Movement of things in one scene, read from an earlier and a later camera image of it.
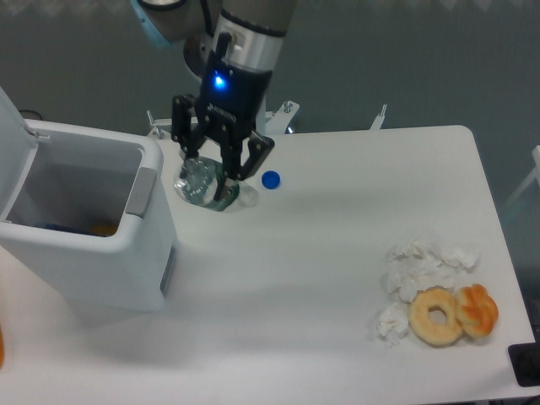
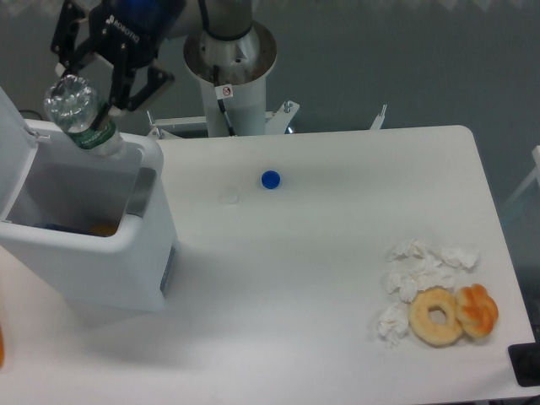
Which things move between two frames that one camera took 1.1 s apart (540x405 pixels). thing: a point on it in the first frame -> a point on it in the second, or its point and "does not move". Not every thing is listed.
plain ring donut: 429,331 does not move
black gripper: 231,97 -> 127,33
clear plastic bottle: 199,181 -> 71,102
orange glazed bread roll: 477,310 does not move
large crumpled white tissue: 413,266 does not move
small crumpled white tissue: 392,324 does not move
